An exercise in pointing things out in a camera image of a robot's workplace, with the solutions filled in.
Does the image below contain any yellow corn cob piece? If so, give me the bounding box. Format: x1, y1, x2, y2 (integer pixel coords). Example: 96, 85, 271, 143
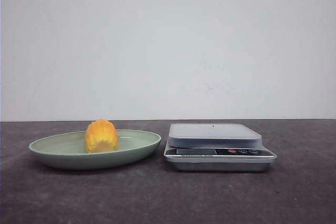
85, 119, 118, 153

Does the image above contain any silver digital kitchen scale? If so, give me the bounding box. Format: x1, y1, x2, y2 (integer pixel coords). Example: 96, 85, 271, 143
164, 123, 277, 172

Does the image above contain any green oval plate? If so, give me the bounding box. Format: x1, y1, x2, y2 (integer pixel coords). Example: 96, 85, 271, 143
28, 129, 161, 170

